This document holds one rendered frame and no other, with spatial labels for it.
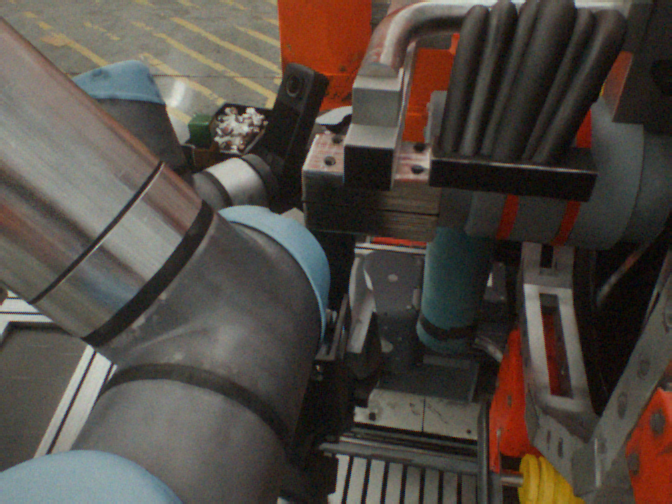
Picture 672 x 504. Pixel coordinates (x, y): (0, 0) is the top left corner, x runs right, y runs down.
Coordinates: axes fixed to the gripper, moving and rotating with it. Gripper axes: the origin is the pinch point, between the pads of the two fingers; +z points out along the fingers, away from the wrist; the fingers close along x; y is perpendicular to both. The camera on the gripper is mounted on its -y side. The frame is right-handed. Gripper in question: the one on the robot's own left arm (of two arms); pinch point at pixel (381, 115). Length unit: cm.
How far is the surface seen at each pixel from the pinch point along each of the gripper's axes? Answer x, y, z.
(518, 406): 29.8, 23.7, -5.1
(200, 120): -39.5, 15.9, -3.0
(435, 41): 5.1, -10.3, 2.0
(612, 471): 42.6, 1.6, -21.7
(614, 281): 29.2, 15.4, 13.2
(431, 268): 11.1, 17.7, -0.2
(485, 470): 23, 63, 9
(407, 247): -21, 54, 36
